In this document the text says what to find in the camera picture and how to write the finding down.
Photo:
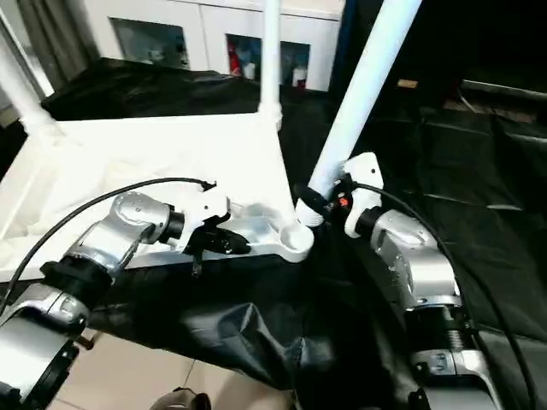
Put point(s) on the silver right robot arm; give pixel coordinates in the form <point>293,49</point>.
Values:
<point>419,265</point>

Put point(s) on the black left robot foot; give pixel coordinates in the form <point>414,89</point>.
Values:
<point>179,401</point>

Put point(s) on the white plastic table top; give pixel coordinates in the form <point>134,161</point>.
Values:
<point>154,162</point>

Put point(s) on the small yellow label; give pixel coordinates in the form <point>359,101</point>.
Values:
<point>408,84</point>

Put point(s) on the black table mat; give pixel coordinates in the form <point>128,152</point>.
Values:
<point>479,213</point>

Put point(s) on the grey curtain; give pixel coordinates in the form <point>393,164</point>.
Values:
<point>55,38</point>

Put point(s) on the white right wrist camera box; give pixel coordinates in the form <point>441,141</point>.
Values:
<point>363,184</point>

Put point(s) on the white glass door cabinet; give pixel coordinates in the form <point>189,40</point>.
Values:
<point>205,34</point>

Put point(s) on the black metal table frame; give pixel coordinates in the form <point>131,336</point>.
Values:
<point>85,341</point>

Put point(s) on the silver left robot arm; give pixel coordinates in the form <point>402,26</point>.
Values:
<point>120,235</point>

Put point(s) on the white plastic table leg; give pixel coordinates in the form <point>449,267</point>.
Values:
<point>363,94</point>
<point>24,94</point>
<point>271,60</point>

